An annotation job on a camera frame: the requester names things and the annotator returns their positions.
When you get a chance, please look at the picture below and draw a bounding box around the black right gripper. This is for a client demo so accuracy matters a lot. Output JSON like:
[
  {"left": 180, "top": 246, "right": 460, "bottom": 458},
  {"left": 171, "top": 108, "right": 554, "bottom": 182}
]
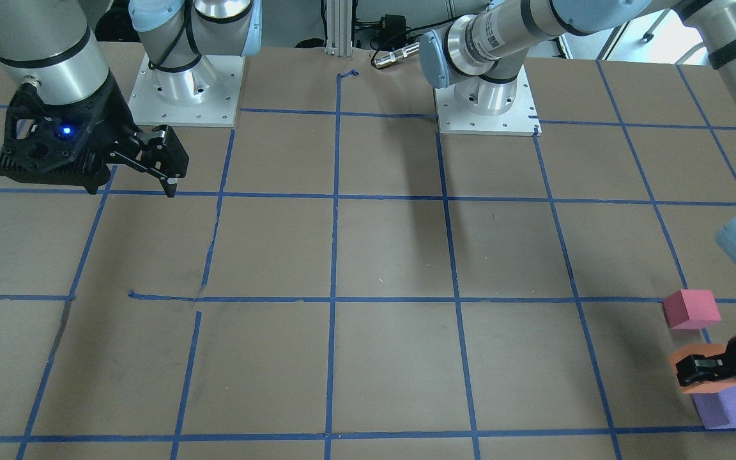
[{"left": 0, "top": 77, "right": 189, "bottom": 197}]

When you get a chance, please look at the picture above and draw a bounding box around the orange foam cube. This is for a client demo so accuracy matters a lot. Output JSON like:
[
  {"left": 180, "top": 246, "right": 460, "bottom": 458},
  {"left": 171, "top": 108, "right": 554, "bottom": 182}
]
[{"left": 668, "top": 343, "right": 736, "bottom": 395}]

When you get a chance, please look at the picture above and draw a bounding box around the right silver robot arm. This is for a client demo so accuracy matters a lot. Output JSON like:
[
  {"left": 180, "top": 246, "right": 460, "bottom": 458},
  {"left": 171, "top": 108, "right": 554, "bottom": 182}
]
[{"left": 0, "top": 1, "right": 262, "bottom": 197}]

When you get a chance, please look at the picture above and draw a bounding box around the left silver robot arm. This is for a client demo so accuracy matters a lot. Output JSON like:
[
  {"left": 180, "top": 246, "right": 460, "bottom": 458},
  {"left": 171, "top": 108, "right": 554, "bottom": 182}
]
[{"left": 417, "top": 1, "right": 736, "bottom": 387}]

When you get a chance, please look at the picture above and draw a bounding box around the purple foam cube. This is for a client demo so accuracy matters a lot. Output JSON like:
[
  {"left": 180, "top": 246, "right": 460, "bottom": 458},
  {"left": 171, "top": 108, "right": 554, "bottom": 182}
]
[{"left": 693, "top": 386, "right": 736, "bottom": 430}]

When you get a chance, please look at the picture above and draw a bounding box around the red foam cube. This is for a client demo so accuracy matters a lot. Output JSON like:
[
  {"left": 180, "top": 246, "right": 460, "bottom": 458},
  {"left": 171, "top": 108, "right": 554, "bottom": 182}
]
[{"left": 662, "top": 289, "right": 722, "bottom": 330}]

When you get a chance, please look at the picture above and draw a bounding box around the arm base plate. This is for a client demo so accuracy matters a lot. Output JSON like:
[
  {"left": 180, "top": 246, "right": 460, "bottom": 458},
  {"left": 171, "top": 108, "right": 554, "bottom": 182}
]
[
  {"left": 128, "top": 56, "right": 247, "bottom": 128},
  {"left": 433, "top": 67, "right": 542, "bottom": 137}
]

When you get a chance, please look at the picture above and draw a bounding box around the aluminium frame post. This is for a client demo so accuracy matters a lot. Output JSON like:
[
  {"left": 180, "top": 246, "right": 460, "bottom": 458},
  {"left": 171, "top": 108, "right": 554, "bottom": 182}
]
[{"left": 323, "top": 0, "right": 355, "bottom": 59}]

